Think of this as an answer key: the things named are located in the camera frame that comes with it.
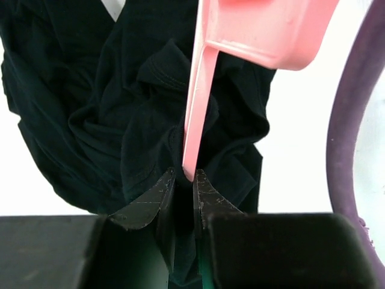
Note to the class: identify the pink hanger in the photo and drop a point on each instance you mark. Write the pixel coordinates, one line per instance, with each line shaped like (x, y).
(281, 34)

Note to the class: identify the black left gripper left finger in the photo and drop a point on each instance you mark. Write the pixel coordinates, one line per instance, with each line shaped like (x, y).
(132, 248)

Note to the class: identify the black t shirt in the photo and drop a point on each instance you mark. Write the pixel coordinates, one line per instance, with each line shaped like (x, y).
(102, 102)

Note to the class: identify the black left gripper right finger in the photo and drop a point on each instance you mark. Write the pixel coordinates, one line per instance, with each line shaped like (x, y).
(301, 250)

